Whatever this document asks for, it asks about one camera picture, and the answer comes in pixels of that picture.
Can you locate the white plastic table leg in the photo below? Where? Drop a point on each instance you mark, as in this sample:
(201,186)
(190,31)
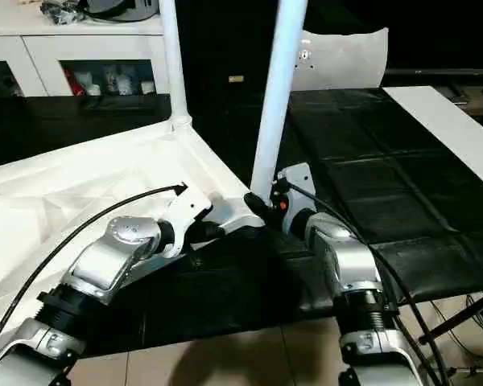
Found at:
(279,100)
(173,60)

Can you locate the white plastic table top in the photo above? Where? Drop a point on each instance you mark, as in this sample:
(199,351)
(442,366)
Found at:
(64,193)

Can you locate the black table mat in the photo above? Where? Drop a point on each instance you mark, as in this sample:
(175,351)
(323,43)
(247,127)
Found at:
(386,161)

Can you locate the black box with gold label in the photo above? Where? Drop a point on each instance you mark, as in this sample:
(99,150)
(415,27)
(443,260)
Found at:
(221,44)

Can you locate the grey cushion with metal fittings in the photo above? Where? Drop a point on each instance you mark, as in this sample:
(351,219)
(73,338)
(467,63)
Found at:
(346,60)

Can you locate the white flat board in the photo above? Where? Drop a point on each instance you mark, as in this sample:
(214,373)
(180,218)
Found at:
(447,120)

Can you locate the black metal table leg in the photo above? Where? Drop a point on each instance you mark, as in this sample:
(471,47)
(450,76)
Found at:
(459,317)

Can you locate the black bar with red light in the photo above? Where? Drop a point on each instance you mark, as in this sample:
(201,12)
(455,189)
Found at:
(447,72)

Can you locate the white glass-door cabinet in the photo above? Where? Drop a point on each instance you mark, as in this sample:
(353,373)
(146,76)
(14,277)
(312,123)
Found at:
(24,52)

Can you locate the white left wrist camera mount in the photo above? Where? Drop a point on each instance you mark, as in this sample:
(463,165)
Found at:
(189,209)

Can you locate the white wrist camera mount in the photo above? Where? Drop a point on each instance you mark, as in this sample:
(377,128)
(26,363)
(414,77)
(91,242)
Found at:
(189,209)
(298,185)

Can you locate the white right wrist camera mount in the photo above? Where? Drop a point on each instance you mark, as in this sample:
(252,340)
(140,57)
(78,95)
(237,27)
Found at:
(298,185)

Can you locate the chrome metal chair frame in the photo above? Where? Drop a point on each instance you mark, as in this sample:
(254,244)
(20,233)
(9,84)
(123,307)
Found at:
(475,370)

